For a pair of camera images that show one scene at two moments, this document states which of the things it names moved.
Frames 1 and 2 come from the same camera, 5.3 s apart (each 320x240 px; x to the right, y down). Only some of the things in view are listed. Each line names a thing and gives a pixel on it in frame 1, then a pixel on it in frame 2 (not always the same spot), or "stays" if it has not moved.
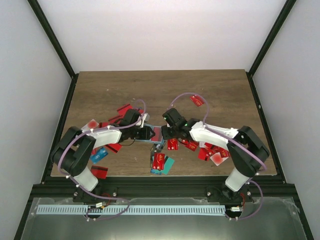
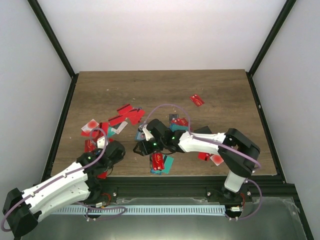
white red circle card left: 90,125 stays
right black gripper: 165,135 → 145,149
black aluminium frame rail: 212,189 stays
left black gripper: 146,134 → 120,158
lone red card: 197,100 stays
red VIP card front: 158,161 stays
